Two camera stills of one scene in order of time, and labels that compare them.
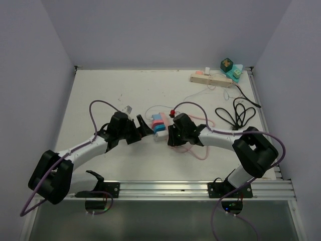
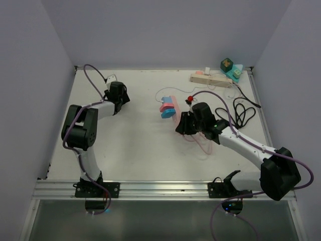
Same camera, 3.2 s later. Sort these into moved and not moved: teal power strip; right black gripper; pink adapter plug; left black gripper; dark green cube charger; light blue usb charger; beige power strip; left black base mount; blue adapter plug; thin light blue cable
Moved: blue adapter plug; pink adapter plug; right black gripper; light blue usb charger; left black gripper; thin light blue cable
Not moved: beige power strip; teal power strip; left black base mount; dark green cube charger
